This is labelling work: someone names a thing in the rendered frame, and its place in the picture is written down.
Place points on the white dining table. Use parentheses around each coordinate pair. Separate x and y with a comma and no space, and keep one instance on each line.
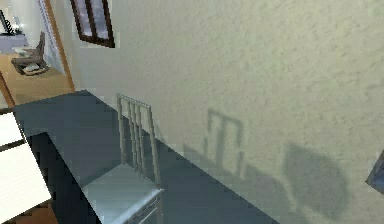
(16,173)

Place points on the grey slatted chair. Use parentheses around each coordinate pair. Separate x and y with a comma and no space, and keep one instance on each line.
(123,190)

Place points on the dark framed window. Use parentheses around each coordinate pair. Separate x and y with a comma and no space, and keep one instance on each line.
(94,20)

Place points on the white room door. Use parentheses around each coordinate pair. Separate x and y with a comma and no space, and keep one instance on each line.
(50,36)

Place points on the brown armchair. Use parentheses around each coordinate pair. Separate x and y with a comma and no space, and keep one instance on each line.
(32,59)

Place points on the grey dresser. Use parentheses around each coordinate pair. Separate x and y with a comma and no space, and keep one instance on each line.
(11,42)

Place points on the dark blue object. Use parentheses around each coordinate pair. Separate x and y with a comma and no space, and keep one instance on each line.
(378,176)

